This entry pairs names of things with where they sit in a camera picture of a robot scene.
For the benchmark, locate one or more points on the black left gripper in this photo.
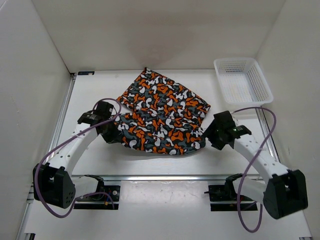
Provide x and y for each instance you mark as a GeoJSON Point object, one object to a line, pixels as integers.
{"type": "Point", "coordinates": [115, 137]}

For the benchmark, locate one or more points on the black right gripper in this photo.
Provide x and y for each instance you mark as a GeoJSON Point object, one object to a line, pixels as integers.
{"type": "Point", "coordinates": [209, 134]}

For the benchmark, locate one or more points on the orange camouflage shorts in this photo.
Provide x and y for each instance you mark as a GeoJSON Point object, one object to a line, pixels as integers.
{"type": "Point", "coordinates": [165, 117]}

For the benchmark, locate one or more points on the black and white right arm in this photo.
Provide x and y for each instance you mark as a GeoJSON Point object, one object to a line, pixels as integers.
{"type": "Point", "coordinates": [282, 192]}

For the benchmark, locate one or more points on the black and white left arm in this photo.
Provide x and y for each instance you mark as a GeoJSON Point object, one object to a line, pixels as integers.
{"type": "Point", "coordinates": [52, 177]}

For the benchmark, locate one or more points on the white perforated plastic basket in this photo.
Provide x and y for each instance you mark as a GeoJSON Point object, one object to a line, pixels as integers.
{"type": "Point", "coordinates": [242, 82]}

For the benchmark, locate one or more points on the black corner label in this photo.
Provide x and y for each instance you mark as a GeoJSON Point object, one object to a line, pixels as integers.
{"type": "Point", "coordinates": [86, 73]}

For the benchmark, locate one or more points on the aluminium table edge rail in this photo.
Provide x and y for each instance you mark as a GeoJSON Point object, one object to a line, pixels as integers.
{"type": "Point", "coordinates": [205, 177]}

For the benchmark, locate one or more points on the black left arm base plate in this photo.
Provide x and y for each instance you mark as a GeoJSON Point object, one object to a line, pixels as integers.
{"type": "Point", "coordinates": [101, 201]}

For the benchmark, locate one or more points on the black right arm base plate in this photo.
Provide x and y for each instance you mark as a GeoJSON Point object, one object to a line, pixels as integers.
{"type": "Point", "coordinates": [221, 202]}

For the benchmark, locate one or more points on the left side aluminium rail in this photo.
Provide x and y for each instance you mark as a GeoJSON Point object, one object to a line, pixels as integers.
{"type": "Point", "coordinates": [62, 113]}

